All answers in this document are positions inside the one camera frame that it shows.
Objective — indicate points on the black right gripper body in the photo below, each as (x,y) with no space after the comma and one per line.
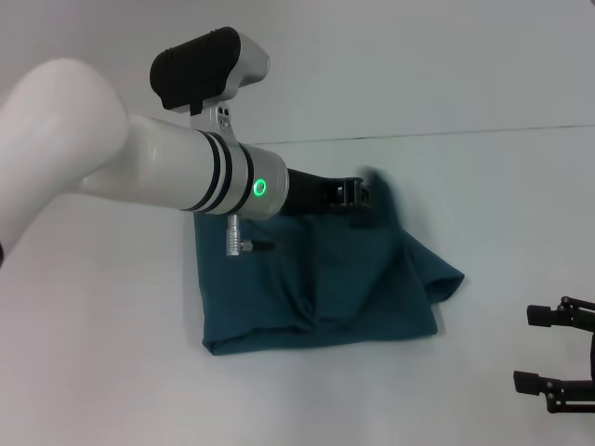
(591,358)

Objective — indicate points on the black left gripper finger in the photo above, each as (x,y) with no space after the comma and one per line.
(360,216)
(355,190)

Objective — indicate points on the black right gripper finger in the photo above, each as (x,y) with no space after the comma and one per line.
(553,390)
(558,313)

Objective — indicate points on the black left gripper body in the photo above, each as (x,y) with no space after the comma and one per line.
(309,192)

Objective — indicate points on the teal blue FREE! t-shirt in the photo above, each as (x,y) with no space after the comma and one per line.
(325,279)

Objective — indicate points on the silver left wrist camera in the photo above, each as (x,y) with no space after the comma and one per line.
(220,121)

